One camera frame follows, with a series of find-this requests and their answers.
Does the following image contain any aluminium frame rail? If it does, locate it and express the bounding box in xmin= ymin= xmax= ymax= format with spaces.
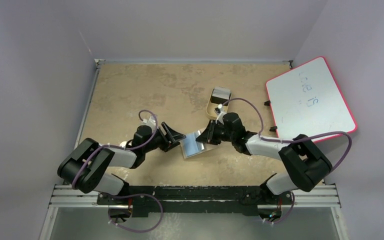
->
xmin=48 ymin=185 xmax=341 ymax=208

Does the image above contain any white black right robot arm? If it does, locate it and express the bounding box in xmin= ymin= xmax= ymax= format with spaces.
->
xmin=195 ymin=112 xmax=333 ymax=204

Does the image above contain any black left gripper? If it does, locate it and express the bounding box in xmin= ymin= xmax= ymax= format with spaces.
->
xmin=143 ymin=122 xmax=185 ymax=154

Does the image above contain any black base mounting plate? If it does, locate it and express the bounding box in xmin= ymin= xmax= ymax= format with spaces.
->
xmin=97 ymin=185 xmax=293 ymax=218

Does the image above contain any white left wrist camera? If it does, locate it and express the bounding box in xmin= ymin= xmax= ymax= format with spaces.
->
xmin=142 ymin=115 xmax=158 ymax=131

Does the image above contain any beige oval card tray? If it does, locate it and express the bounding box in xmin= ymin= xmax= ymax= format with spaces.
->
xmin=205 ymin=86 xmax=232 ymax=120

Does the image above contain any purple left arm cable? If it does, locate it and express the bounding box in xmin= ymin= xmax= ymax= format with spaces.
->
xmin=71 ymin=109 xmax=159 ymax=190

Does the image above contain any pink framed whiteboard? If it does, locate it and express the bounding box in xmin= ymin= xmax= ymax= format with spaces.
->
xmin=265 ymin=56 xmax=358 ymax=140

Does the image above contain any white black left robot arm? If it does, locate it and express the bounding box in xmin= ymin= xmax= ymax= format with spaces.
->
xmin=57 ymin=122 xmax=186 ymax=205

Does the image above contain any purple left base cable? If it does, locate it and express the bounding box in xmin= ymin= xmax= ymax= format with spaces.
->
xmin=107 ymin=193 xmax=165 ymax=234

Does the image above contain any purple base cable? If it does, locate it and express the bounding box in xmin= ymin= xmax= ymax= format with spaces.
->
xmin=107 ymin=193 xmax=165 ymax=234
xmin=261 ymin=187 xmax=295 ymax=226

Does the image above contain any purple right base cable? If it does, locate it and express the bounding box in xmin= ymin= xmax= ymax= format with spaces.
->
xmin=261 ymin=187 xmax=295 ymax=226

